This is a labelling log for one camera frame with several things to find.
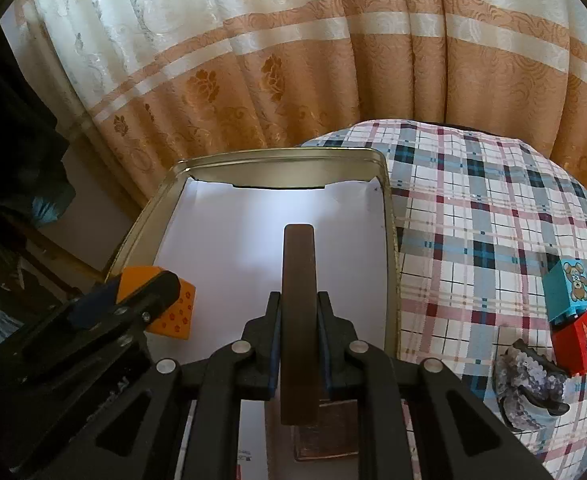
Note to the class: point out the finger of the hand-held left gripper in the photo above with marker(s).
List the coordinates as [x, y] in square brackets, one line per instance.
[148, 300]
[95, 305]

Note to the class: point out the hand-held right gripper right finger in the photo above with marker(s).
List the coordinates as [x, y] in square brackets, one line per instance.
[329, 365]

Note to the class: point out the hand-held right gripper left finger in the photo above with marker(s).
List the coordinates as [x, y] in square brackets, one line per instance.
[272, 360]

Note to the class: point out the orange toy block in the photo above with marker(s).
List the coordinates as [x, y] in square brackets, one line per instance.
[179, 316]

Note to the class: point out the dark brown wooden bar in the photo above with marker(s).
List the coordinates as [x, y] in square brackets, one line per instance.
[298, 310]

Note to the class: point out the small brown wooden box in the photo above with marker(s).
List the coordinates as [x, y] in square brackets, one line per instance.
[323, 437]

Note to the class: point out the rectangular metal tin box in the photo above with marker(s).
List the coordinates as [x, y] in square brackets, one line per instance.
[392, 270]

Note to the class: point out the red toy block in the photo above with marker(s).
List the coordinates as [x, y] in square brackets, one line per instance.
[576, 342]

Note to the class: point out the teal bear picture block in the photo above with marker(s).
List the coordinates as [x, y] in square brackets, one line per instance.
[573, 285]

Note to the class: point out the dark hanging clothing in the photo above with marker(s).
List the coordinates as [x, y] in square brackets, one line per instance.
[13, 160]

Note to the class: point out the plaid tablecloth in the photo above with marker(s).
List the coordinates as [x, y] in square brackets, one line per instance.
[473, 210]

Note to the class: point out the cream and orange curtain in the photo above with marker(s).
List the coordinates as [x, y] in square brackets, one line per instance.
[273, 60]

